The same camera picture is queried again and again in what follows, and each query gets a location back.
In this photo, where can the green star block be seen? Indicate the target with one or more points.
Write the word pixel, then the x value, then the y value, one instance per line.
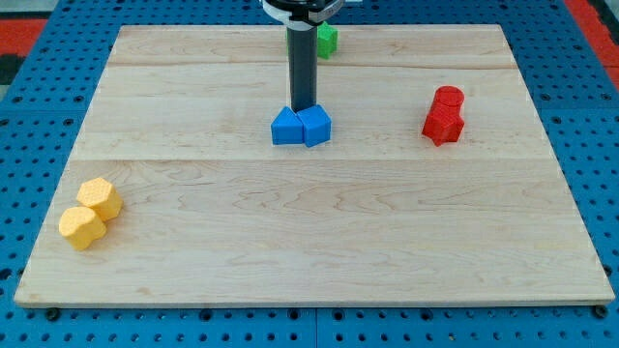
pixel 327 40

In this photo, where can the wooden board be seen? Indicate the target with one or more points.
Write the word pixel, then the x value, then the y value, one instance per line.
pixel 216 215

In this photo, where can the yellow hexagon block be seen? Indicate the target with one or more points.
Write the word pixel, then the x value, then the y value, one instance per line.
pixel 102 197

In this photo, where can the blue triangle block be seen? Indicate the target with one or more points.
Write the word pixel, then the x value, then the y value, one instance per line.
pixel 287 128

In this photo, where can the yellow heart block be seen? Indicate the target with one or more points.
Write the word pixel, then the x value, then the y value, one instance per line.
pixel 81 226

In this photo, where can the red star block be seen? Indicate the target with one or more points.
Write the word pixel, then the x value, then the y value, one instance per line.
pixel 443 124

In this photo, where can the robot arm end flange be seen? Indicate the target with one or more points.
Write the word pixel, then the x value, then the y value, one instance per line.
pixel 311 12

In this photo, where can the red cylinder block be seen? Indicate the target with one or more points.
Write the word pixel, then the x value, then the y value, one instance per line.
pixel 449 95

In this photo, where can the blue cube block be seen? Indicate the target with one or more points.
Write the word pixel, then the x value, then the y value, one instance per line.
pixel 317 125

